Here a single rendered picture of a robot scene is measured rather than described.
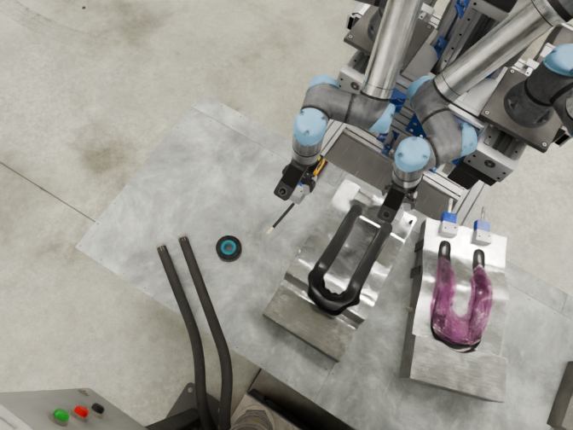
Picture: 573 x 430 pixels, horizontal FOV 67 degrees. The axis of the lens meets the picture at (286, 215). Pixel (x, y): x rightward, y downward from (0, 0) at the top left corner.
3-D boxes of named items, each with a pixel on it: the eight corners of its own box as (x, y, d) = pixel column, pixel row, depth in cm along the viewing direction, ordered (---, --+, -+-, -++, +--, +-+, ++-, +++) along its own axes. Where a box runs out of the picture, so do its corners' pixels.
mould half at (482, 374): (421, 223, 146) (432, 212, 136) (498, 242, 145) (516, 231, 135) (398, 378, 129) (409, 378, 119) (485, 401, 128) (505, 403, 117)
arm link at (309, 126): (332, 108, 101) (322, 139, 98) (326, 133, 111) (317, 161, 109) (299, 99, 102) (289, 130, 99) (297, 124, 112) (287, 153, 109)
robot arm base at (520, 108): (515, 78, 139) (533, 57, 130) (559, 101, 137) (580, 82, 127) (495, 111, 135) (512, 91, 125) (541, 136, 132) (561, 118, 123)
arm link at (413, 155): (439, 156, 99) (404, 170, 99) (431, 175, 109) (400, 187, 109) (425, 128, 101) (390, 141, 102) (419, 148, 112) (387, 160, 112)
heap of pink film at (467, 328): (433, 253, 137) (442, 246, 129) (489, 268, 136) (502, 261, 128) (422, 337, 128) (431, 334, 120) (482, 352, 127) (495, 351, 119)
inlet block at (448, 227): (440, 200, 146) (446, 194, 141) (455, 203, 146) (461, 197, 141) (436, 235, 142) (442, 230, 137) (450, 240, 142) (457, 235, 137)
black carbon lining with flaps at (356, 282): (351, 204, 140) (356, 192, 131) (396, 229, 138) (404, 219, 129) (296, 297, 129) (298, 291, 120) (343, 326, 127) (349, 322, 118)
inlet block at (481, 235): (472, 207, 146) (479, 201, 141) (487, 211, 146) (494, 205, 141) (468, 244, 141) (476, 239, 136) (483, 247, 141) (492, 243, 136)
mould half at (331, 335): (340, 189, 149) (347, 171, 137) (408, 227, 146) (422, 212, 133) (263, 316, 134) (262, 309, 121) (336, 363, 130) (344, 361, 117)
